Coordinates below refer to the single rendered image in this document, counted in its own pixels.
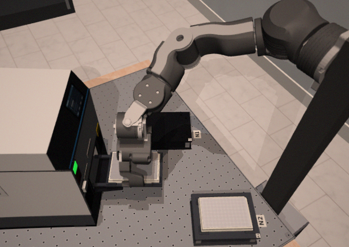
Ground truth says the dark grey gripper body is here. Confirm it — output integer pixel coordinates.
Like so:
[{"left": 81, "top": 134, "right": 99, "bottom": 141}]
[{"left": 116, "top": 117, "right": 153, "bottom": 165}]

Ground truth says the cream label with black lettering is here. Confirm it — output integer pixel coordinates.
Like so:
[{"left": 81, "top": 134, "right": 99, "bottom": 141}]
[
  {"left": 193, "top": 130, "right": 201, "bottom": 138},
  {"left": 256, "top": 215, "right": 267, "bottom": 227}
]

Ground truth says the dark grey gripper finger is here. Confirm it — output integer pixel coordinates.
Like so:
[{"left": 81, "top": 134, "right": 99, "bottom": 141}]
[{"left": 119, "top": 151, "right": 144, "bottom": 187}]

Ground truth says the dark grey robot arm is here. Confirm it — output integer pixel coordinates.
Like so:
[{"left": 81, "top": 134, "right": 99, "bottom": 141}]
[{"left": 113, "top": 0, "right": 349, "bottom": 138}]

